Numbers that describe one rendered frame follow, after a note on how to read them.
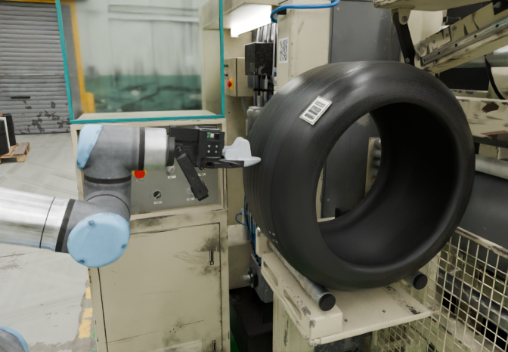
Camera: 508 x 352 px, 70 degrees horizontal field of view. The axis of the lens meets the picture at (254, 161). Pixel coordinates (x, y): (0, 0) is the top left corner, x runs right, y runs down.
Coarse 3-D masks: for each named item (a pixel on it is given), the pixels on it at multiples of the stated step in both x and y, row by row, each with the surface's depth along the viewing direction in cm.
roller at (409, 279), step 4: (416, 272) 97; (420, 272) 97; (408, 276) 97; (412, 276) 96; (416, 276) 96; (420, 276) 95; (424, 276) 96; (404, 280) 100; (408, 280) 97; (412, 280) 96; (416, 280) 95; (420, 280) 96; (424, 280) 96; (412, 284) 96; (416, 284) 95; (420, 284) 96; (424, 284) 96; (416, 288) 96; (420, 288) 96
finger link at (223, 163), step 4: (220, 160) 77; (224, 160) 77; (228, 160) 78; (232, 160) 78; (236, 160) 78; (240, 160) 79; (208, 164) 77; (212, 164) 77; (216, 164) 76; (220, 164) 76; (224, 164) 76; (228, 164) 77; (232, 164) 77; (236, 164) 78; (240, 164) 79
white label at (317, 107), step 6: (318, 96) 75; (312, 102) 75; (318, 102) 74; (324, 102) 74; (330, 102) 73; (312, 108) 74; (318, 108) 74; (324, 108) 73; (306, 114) 75; (312, 114) 74; (318, 114) 73; (306, 120) 74; (312, 120) 73
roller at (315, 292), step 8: (272, 248) 115; (280, 256) 109; (288, 264) 104; (296, 272) 99; (304, 280) 95; (304, 288) 95; (312, 288) 91; (320, 288) 90; (312, 296) 90; (320, 296) 87; (328, 296) 87; (320, 304) 87; (328, 304) 87
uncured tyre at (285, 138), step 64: (384, 64) 79; (256, 128) 91; (320, 128) 74; (384, 128) 112; (448, 128) 85; (256, 192) 85; (384, 192) 117; (448, 192) 100; (320, 256) 81; (384, 256) 104
